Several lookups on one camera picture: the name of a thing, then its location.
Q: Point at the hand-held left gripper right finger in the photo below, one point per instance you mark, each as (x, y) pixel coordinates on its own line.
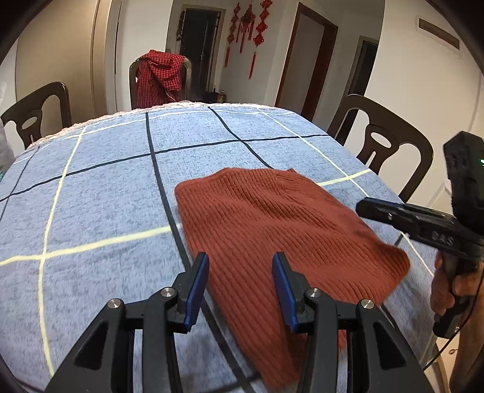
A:
(283, 287)

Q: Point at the dark narrow door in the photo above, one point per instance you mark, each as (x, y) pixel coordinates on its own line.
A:
(365, 71)

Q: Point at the brown wall plaque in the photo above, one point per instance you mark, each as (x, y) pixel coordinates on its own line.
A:
(438, 33)

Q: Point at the rust red knit sweater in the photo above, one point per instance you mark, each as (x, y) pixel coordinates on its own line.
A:
(264, 211)

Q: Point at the person's right hand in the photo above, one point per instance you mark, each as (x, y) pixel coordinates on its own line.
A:
(440, 291)

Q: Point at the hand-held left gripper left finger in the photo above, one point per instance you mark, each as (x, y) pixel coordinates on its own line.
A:
(196, 283)

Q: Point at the brown wooden door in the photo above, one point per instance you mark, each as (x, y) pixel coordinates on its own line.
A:
(306, 68)

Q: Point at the red knot wall ornament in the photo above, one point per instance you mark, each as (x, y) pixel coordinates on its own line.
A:
(261, 26)
(233, 22)
(247, 17)

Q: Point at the white plastic bag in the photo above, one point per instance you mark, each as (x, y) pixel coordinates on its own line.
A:
(4, 151)

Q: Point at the blue checked table blanket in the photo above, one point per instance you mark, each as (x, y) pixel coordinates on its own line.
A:
(94, 196)

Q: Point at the small yellowish bottle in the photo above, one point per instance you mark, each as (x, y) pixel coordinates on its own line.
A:
(221, 95)

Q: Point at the red checked shirt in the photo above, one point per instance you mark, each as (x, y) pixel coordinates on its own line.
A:
(151, 83)

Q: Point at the dark wooden chair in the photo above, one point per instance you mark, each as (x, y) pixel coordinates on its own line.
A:
(416, 151)
(132, 87)
(56, 92)

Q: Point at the black grilled door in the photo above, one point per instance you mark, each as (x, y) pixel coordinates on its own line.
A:
(200, 45)

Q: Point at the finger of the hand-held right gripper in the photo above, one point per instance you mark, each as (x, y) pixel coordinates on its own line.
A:
(385, 213)

